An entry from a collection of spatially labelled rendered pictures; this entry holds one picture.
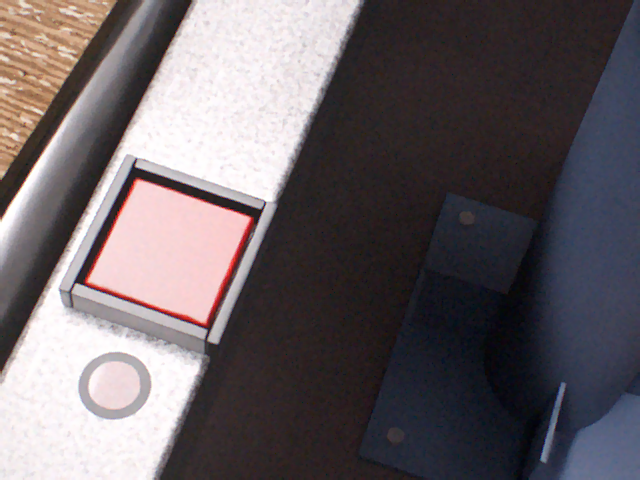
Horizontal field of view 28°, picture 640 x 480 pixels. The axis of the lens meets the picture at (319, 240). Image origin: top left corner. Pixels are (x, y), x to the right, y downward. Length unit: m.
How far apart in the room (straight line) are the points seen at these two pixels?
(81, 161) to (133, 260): 0.07
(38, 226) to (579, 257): 0.71
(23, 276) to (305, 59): 0.18
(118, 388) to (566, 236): 0.73
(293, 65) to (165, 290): 0.15
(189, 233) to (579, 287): 0.73
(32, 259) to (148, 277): 0.06
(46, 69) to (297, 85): 0.12
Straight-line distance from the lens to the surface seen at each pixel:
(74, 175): 0.63
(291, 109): 0.65
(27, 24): 0.66
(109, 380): 0.58
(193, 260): 0.59
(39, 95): 0.63
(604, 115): 1.11
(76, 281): 0.58
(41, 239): 0.62
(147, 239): 0.59
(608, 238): 1.19
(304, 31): 0.68
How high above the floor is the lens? 1.45
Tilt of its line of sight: 61 degrees down
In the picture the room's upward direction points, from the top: 8 degrees clockwise
